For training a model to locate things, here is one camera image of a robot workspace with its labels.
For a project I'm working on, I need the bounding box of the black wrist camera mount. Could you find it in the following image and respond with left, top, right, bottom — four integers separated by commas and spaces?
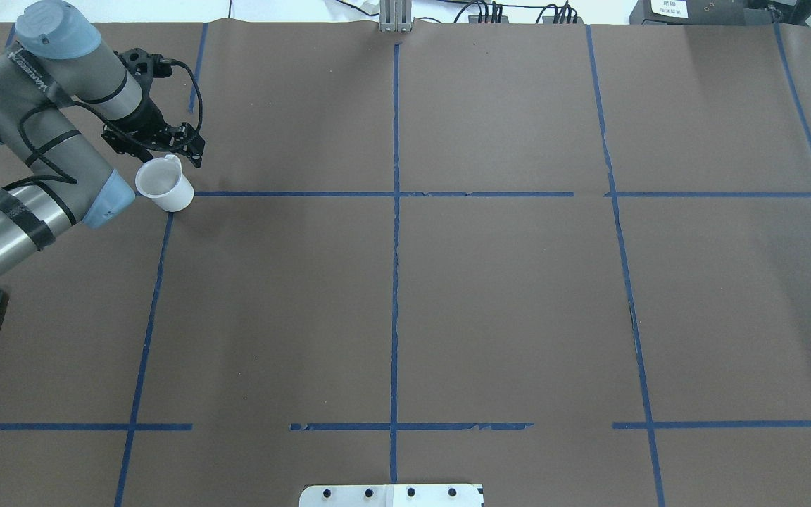
115, 47, 173, 93

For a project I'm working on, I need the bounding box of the black device with label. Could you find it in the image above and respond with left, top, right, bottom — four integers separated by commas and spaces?
629, 1, 775, 26

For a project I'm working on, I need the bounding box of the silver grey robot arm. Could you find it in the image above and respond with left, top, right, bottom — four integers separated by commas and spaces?
0, 1, 205, 276

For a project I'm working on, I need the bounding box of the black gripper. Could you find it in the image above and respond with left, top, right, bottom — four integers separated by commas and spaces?
101, 99, 206, 169

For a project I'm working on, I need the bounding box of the white mounting plate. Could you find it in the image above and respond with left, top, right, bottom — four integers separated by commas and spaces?
298, 482, 485, 506

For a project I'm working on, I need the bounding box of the white ceramic cup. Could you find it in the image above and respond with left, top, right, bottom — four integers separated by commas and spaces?
134, 154, 194, 213

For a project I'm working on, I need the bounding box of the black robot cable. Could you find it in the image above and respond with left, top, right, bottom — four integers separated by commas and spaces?
0, 62, 203, 205

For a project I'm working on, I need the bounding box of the aluminium frame post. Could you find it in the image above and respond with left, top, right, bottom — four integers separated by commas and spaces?
379, 0, 414, 32

